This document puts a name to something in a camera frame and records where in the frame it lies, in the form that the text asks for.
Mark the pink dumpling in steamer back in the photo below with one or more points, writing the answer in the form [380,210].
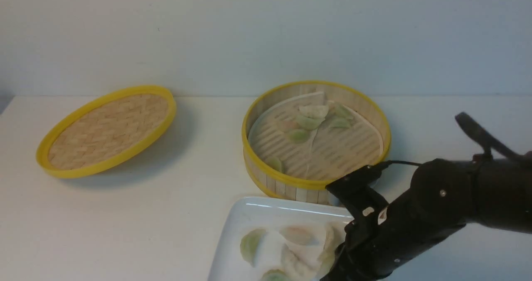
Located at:
[285,126]

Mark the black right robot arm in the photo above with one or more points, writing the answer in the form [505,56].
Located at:
[493,189]

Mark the white dumpling on plate right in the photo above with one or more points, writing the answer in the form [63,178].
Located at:
[333,238]

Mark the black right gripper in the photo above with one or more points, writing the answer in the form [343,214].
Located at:
[379,243]

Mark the black wrist camera on right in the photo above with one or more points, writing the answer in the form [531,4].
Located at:
[354,192]

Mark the yellow-rimmed woven bamboo lid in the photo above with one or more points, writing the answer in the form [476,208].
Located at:
[106,131]

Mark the pink dumpling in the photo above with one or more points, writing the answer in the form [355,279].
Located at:
[285,126]
[297,235]

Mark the green dumpling on plate bottom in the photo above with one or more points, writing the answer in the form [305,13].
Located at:
[275,275]

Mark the white paper steamer liner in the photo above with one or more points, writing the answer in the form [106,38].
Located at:
[329,153]

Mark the yellow-rimmed bamboo steamer basket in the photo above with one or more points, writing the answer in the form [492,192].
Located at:
[279,185]

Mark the pale green dumpling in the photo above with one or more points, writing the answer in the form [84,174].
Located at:
[340,123]

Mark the white dumpling on plate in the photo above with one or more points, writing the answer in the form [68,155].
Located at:
[295,268]
[333,238]

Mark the white square ceramic plate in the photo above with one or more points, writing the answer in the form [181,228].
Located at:
[272,214]

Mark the green dumpling in steamer mid-left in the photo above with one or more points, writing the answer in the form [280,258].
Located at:
[298,135]

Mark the white dumpling in steamer top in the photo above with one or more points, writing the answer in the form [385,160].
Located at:
[314,111]

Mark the white dumpling on plate centre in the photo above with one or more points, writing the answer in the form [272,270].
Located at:
[295,268]

